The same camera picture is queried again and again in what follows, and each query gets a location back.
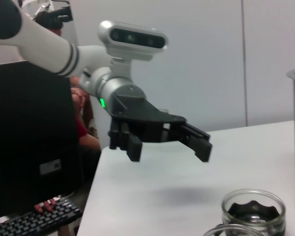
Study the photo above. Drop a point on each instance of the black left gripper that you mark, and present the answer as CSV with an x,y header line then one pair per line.
x,y
147,123

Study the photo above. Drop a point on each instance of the bystander bare hand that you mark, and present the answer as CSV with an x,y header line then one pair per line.
x,y
46,206

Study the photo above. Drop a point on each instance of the person in red shirt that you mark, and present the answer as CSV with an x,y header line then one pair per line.
x,y
82,127

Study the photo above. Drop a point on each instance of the black computer monitor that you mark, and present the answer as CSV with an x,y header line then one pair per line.
x,y
27,123

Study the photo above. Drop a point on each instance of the black computer keyboard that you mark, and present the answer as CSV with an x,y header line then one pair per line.
x,y
39,221

